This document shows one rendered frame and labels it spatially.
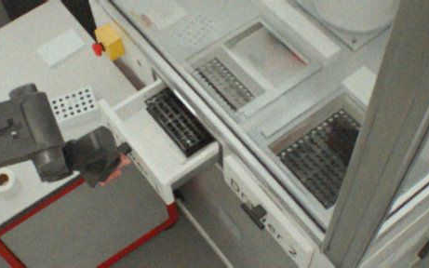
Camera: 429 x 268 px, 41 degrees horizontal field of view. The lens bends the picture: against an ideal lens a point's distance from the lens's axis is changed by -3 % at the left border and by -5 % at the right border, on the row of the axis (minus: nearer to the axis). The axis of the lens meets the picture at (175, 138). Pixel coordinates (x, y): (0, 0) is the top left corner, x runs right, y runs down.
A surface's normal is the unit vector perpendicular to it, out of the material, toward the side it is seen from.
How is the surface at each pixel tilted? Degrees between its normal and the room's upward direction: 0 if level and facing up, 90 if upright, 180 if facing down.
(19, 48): 0
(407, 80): 90
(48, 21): 0
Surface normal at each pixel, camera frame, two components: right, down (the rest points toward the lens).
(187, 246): -0.09, -0.52
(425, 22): -0.81, 0.53
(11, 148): 0.40, -0.25
